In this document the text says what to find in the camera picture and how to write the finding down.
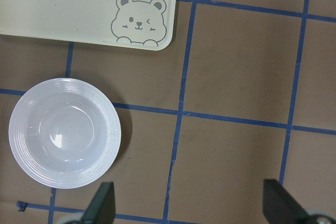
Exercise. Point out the cream bear tray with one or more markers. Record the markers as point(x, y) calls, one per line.
point(140, 24)

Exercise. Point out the white ribbed plate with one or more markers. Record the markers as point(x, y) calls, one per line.
point(64, 133)

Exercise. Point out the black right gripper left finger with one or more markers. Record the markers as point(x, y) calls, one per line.
point(102, 206)

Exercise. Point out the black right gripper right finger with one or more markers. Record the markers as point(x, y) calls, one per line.
point(279, 206)

